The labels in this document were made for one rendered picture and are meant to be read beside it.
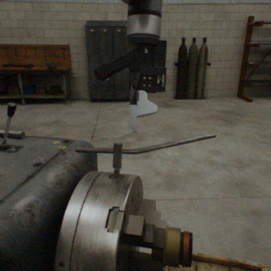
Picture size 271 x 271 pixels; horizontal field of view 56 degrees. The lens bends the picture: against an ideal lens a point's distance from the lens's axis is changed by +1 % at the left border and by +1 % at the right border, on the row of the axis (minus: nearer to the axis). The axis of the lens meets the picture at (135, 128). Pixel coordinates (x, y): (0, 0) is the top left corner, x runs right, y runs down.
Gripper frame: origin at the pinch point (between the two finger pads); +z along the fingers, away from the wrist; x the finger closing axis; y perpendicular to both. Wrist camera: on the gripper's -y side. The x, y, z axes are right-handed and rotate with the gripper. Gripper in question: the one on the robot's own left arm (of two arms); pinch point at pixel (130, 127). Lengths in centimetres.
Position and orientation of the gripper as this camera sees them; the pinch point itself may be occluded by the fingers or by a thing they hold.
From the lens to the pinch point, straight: 60.4
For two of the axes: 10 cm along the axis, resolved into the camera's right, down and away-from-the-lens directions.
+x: -0.2, -1.6, 9.9
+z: -0.4, 9.9, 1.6
